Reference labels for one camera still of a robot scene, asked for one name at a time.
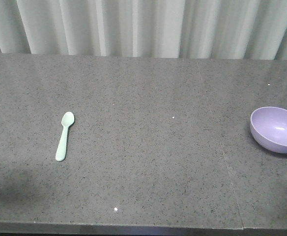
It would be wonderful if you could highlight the purple plastic bowl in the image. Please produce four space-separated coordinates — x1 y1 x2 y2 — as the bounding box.
250 107 287 154

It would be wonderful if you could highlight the mint green plastic spoon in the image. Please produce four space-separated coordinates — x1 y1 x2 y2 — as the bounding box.
55 111 75 162

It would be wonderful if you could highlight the white pleated curtain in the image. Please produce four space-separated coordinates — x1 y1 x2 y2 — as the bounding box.
0 0 287 60

